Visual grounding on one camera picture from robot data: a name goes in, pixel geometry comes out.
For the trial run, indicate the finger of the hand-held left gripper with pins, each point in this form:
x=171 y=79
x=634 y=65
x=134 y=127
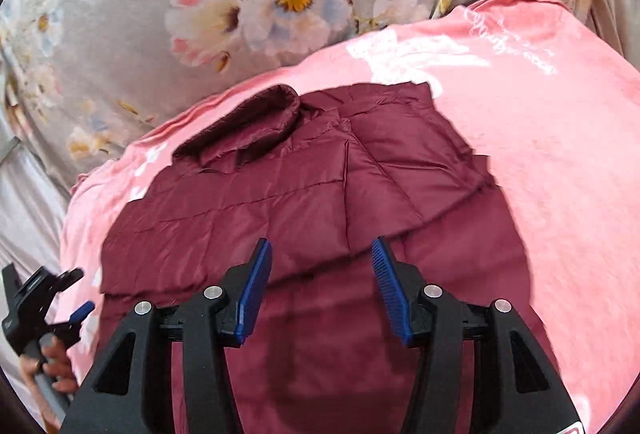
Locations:
x=82 y=311
x=67 y=278

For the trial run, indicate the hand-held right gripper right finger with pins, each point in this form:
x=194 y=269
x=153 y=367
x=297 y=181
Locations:
x=391 y=286

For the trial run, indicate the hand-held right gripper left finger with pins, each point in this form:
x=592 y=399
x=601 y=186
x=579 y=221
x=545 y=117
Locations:
x=254 y=286

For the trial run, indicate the maroon puffer jacket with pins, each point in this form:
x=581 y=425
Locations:
x=300 y=194

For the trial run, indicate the person's left hand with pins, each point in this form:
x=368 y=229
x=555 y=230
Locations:
x=55 y=361

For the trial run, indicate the pink printed blanket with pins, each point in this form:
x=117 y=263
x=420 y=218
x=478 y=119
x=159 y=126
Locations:
x=550 y=164

